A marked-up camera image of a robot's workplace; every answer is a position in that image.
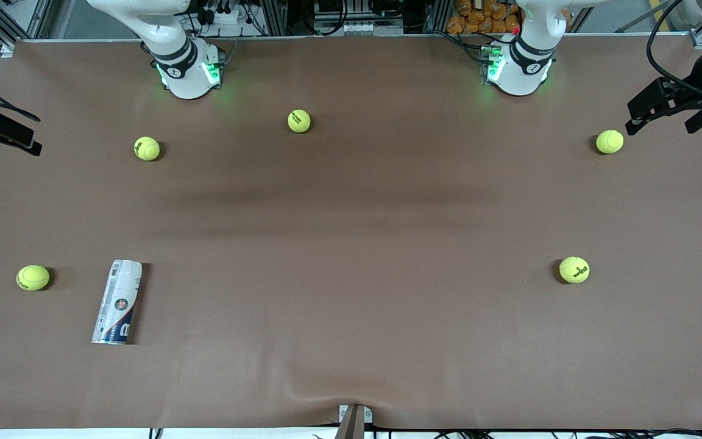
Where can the white blue tennis ball can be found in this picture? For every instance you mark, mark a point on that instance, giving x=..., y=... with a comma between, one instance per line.
x=118, y=302

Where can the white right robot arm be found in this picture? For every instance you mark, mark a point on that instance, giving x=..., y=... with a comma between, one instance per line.
x=186, y=73

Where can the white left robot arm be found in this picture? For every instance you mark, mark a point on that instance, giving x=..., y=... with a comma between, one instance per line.
x=518, y=70

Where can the yellow tennis ball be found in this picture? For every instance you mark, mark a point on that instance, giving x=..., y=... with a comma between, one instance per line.
x=574, y=269
x=299, y=121
x=609, y=141
x=147, y=149
x=33, y=277

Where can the pile of orange objects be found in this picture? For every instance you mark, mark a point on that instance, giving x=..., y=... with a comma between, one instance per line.
x=485, y=18

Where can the white power strip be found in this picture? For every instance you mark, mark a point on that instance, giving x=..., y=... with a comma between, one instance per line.
x=229, y=15

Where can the white terminal block row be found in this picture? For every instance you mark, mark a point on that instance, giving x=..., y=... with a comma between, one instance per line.
x=357, y=27

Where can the brown table mat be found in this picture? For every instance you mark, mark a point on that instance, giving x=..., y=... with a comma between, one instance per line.
x=351, y=244

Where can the metal table edge bracket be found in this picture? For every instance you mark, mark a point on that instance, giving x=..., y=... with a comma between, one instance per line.
x=354, y=421

